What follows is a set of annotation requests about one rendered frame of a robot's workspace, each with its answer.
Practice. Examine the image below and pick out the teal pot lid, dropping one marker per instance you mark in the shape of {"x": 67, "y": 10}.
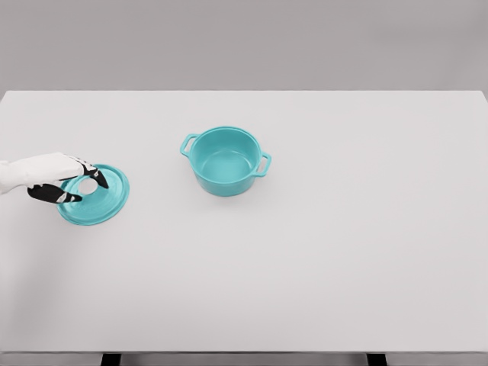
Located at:
{"x": 103, "y": 202}

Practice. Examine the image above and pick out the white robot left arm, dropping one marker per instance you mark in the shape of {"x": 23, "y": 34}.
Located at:
{"x": 7, "y": 177}

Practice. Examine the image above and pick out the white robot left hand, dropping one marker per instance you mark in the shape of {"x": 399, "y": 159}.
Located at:
{"x": 45, "y": 169}

